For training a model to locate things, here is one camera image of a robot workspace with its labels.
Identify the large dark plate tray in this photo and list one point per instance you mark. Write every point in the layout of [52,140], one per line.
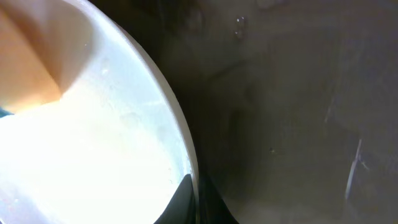
[292,105]

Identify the yellow green sponge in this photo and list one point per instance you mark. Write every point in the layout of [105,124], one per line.
[26,82]

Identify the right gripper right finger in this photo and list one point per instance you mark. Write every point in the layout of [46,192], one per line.
[212,207]

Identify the grey plate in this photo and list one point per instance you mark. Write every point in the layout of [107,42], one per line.
[115,148]

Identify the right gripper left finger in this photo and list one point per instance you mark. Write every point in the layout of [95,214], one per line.
[182,206]

